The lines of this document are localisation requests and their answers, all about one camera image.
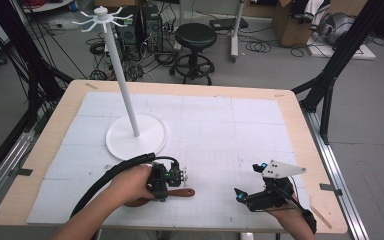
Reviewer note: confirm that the grey round appliance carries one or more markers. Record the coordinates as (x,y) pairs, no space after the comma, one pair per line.
(338,28)

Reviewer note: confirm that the black round stool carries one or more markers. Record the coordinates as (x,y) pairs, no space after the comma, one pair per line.
(196,36)

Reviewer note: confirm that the black computer tower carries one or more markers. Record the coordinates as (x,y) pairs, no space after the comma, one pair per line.
(128,33)
(152,28)

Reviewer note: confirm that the white hook rack stand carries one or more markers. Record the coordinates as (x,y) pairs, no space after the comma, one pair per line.
(123,86)

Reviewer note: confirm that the grey tape piece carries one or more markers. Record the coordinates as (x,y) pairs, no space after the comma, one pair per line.
(21,172)
(330,188)

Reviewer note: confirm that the white flat board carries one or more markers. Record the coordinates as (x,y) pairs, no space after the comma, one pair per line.
(363,53)

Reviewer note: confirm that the white stand post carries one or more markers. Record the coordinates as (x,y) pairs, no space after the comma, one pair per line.
(236,33)

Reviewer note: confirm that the brown cardboard box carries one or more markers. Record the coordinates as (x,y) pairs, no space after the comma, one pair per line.
(291,30)

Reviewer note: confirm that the person's right hand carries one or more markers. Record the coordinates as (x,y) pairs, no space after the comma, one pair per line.
(290,213)

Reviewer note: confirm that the black metal frame strut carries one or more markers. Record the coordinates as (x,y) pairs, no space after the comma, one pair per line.
(340,56)
(16,43)

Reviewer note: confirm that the aluminium rail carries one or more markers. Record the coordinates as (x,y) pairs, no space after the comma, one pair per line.
(3,170)
(333,176)

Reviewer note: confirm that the white round table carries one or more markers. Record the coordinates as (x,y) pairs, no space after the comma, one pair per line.
(51,5)

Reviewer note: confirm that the white grid mat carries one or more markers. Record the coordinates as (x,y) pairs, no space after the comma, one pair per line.
(213,133)

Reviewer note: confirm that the black and white cloth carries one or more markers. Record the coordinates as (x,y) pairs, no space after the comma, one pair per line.
(308,10)

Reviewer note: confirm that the black flat device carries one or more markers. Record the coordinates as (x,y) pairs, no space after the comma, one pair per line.
(228,23)

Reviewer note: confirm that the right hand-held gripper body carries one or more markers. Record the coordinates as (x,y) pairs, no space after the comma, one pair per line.
(278,193)

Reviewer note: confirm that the brown wooden spoon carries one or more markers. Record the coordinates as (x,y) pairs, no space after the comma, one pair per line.
(183,192)

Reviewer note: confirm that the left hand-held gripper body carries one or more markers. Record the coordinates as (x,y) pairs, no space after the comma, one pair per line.
(163,176)

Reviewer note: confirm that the person's left hand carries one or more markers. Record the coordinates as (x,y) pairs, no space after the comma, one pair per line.
(130,185)

